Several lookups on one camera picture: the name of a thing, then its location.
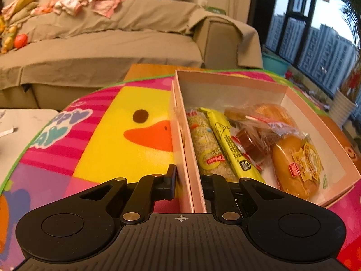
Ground green label sign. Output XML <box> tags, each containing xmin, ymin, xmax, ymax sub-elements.
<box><xmin>205</xmin><ymin>6</ymin><xmax>226</xmax><ymax>15</ymax></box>

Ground round pastry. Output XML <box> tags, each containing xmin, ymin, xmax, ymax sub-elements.
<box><xmin>271</xmin><ymin>134</ymin><xmax>323</xmax><ymax>200</ymax></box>

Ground colourful cartoon play mat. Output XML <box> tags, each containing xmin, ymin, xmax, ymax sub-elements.
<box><xmin>1</xmin><ymin>70</ymin><xmax>360</xmax><ymax>270</ymax></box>

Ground white ribbed planter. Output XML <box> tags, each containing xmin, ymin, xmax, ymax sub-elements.
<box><xmin>329</xmin><ymin>89</ymin><xmax>357</xmax><ymax>128</ymax></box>

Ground bread bun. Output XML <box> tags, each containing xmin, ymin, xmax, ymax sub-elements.
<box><xmin>253</xmin><ymin>103</ymin><xmax>297</xmax><ymax>128</ymax></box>

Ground yellow plush toys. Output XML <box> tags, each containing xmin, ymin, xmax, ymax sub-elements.
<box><xmin>1</xmin><ymin>0</ymin><xmax>38</xmax><ymax>54</ymax></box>

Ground brown swirl lollipop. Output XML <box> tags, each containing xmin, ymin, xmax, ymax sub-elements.
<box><xmin>224</xmin><ymin>107</ymin><xmax>273</xmax><ymax>165</ymax></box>

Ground beige covered sofa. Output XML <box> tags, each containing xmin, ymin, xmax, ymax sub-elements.
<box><xmin>1</xmin><ymin>0</ymin><xmax>263</xmax><ymax>110</ymax></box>

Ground rice cracker bar packet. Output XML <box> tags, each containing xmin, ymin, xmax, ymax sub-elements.
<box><xmin>186</xmin><ymin>109</ymin><xmax>237</xmax><ymax>183</ymax></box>

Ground yellow snack stick packet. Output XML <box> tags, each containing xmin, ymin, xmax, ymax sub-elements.
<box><xmin>198</xmin><ymin>108</ymin><xmax>266</xmax><ymax>184</ymax></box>

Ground pile of baby clothes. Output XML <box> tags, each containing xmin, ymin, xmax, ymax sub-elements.
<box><xmin>30</xmin><ymin>0</ymin><xmax>126</xmax><ymax>18</ymax></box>

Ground teal plastic bucket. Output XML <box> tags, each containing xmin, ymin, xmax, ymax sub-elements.
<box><xmin>262</xmin><ymin>53</ymin><xmax>290</xmax><ymax>77</ymax></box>

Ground orange toy ball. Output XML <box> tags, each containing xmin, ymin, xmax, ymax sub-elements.
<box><xmin>14</xmin><ymin>34</ymin><xmax>28</xmax><ymax>49</ymax></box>

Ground pink cardboard gift box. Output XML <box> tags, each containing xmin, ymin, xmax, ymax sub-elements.
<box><xmin>169</xmin><ymin>70</ymin><xmax>360</xmax><ymax>213</ymax></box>

